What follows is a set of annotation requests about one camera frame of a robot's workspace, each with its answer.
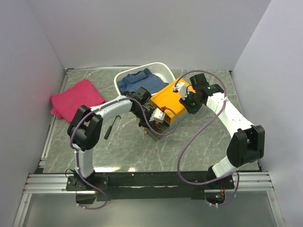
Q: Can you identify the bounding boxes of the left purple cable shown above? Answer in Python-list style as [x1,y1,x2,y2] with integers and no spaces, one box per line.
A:
[70,98,178,210]

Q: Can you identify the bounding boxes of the yellow drawer cabinet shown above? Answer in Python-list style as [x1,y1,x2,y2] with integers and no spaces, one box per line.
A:
[150,79,189,130]

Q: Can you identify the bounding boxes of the pink folded towel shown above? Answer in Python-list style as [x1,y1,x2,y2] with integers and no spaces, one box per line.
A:
[51,79,106,122]

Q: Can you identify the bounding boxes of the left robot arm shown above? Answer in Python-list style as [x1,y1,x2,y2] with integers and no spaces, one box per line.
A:
[67,87,153,190]

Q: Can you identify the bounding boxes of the white plastic basket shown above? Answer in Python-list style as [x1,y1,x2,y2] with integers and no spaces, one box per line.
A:
[114,62,176,94]

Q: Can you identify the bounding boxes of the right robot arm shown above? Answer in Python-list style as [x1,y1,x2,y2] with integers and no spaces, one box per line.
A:
[173,70,265,189]

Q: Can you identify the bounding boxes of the orange black combination pliers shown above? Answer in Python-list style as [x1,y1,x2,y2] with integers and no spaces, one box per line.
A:
[150,121,163,131]

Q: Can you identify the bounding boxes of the aluminium frame rail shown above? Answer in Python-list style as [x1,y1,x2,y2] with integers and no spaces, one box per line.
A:
[23,172,274,194]

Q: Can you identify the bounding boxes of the purple cable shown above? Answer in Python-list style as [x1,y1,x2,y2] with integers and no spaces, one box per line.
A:
[174,69,239,207]
[70,98,178,210]

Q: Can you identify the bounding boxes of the black handled hammer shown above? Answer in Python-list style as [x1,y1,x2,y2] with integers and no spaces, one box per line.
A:
[104,115,121,140]

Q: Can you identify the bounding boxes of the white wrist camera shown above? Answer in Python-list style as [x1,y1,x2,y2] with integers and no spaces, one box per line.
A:
[172,82,189,100]
[149,106,167,123]

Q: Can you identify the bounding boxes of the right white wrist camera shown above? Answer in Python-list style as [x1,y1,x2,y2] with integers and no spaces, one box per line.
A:
[172,82,189,100]

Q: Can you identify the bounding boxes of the blue checkered shirt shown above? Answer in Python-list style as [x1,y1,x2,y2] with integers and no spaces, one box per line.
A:
[117,68,168,94]

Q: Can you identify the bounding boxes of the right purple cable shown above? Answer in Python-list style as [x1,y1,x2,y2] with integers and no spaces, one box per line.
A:
[174,69,239,207]

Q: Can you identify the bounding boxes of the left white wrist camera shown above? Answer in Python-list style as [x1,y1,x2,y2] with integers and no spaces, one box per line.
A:
[149,106,167,123]

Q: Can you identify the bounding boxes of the black base beam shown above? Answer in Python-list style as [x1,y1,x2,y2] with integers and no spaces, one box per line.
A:
[66,172,234,204]

